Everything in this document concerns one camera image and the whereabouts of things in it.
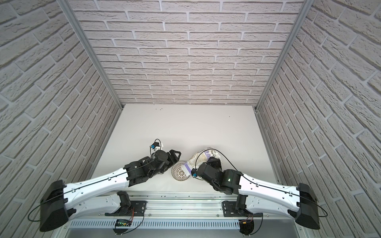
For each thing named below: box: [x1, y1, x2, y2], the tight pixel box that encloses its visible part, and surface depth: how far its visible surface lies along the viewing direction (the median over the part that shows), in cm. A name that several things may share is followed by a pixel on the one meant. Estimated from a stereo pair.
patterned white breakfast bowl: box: [171, 161, 190, 181], surface depth 85 cm
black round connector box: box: [238, 219, 255, 236], surface depth 71 cm
